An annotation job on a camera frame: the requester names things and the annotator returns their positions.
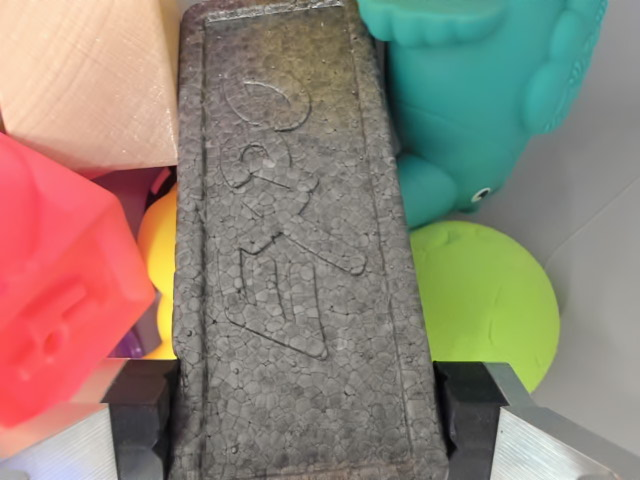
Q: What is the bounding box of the red rubber cube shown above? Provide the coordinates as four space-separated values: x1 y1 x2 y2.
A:
0 131 157 430

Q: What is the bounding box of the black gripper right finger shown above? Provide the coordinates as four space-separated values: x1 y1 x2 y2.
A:
431 360 640 480

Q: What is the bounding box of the light wooden cube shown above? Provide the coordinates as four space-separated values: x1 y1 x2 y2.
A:
0 0 182 177

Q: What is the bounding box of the light grey plastic bin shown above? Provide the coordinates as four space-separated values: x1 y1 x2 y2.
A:
474 0 640 441

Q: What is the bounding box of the lime green ball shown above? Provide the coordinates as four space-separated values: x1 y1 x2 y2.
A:
409 221 562 395

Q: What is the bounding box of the dark grey foam block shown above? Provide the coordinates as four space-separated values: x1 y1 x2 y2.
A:
171 0 450 480

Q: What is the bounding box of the yellow rubber toy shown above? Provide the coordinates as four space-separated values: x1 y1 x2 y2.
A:
136 183 180 360

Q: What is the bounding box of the teal rubber animal toy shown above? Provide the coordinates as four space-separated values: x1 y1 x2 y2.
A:
356 0 610 232

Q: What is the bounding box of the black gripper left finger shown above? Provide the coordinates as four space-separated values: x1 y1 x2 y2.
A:
0 359 181 480

